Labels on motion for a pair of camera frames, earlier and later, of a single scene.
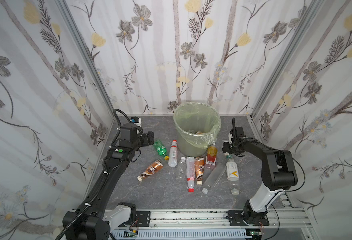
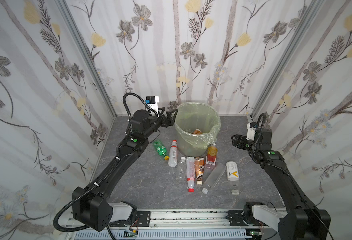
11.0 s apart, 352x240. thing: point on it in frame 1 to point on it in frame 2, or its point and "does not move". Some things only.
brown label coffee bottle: (151, 169) to (197, 131)
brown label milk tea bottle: (199, 169) does not move
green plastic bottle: (161, 149) does not move
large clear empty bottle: (214, 177) does not move
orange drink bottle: (211, 157) does not move
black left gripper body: (147, 139) to (164, 119)
